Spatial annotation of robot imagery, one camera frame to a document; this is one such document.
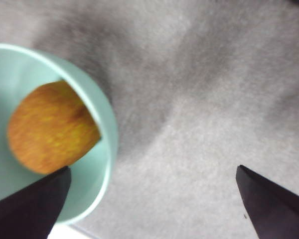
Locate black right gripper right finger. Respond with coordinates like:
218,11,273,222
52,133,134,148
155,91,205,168
236,164,299,239

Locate brown yellow kiwi fruit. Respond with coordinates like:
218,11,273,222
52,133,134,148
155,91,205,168
6,80,102,175

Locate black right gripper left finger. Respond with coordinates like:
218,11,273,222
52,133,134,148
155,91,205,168
0,166,72,239

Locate teal ceramic bowl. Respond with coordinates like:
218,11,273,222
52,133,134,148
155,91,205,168
0,43,119,226

